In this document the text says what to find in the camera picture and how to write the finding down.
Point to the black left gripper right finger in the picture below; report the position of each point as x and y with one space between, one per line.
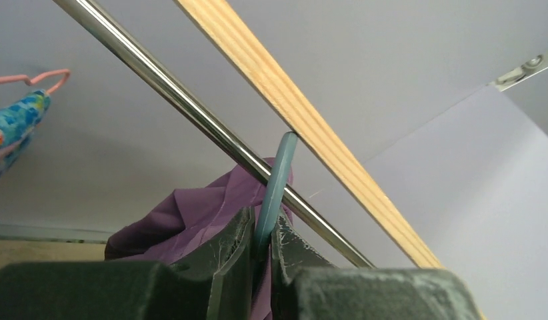
307 286

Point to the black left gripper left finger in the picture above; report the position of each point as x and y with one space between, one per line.
212 282

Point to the purple garment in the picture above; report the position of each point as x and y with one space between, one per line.
186 219

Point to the teal plastic hanger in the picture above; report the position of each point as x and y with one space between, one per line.
274 192

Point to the wooden clothes rack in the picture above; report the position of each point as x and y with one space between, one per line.
225 29

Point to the blue floral garment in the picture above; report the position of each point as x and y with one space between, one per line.
18 123

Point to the pink wire hanger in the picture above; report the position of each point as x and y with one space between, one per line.
31 81

